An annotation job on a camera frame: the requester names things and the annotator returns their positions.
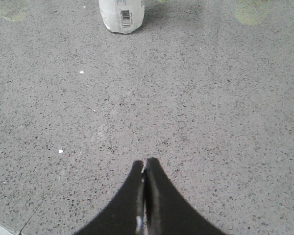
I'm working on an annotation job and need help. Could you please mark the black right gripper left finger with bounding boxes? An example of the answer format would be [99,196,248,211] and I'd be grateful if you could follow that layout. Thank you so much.
[76,161,145,235]

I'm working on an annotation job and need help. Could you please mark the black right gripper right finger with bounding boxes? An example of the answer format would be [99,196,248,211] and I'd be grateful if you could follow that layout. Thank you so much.
[145,158,225,235]

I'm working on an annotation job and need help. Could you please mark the white blue tennis ball can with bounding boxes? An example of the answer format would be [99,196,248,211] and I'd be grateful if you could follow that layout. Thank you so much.
[98,0,145,34]

